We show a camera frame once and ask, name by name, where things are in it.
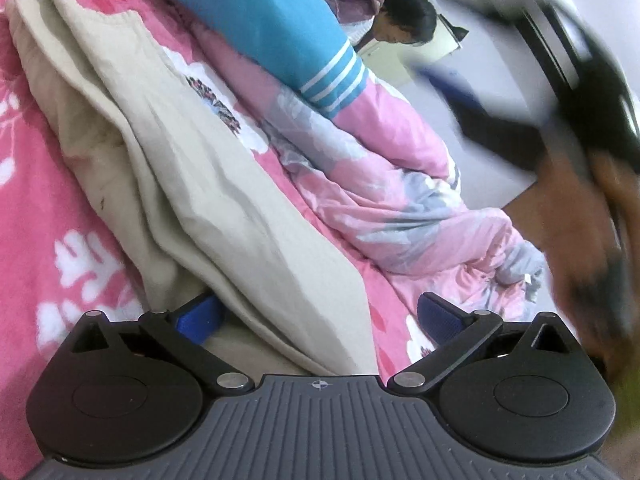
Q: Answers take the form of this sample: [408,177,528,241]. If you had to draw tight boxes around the beige khaki trousers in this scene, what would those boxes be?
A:
[6,0,378,375]

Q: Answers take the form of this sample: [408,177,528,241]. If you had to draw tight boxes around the person's right hand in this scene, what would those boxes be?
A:
[538,154,639,377]

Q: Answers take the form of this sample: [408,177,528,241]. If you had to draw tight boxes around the pink floral fleece bedsheet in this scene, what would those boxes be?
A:
[1,0,433,479]

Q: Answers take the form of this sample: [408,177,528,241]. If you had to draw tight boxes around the pink grey floral duvet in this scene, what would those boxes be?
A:
[171,0,544,321]

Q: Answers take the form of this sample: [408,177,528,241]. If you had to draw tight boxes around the child in maroon jacket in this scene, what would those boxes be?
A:
[324,0,437,50]

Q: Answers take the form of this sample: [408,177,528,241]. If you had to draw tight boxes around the blue pink striped pillow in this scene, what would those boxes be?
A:
[159,0,452,176]

